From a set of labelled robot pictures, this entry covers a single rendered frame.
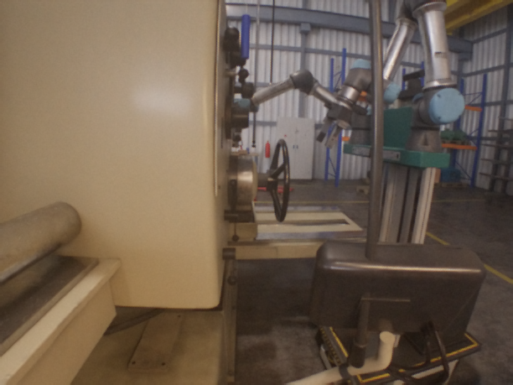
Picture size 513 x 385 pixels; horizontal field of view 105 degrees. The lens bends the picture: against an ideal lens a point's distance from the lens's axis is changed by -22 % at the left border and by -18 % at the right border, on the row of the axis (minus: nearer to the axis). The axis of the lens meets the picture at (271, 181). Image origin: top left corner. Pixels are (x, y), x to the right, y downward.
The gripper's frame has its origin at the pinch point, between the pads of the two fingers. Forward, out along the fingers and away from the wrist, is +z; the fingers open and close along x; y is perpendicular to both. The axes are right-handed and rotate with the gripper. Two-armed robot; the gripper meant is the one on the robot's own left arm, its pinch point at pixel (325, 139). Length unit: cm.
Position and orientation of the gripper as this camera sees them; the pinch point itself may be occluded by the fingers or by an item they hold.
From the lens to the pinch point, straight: 93.0
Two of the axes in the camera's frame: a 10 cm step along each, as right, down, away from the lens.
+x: 0.5, 3.1, -9.5
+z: -4.4, 8.6, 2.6
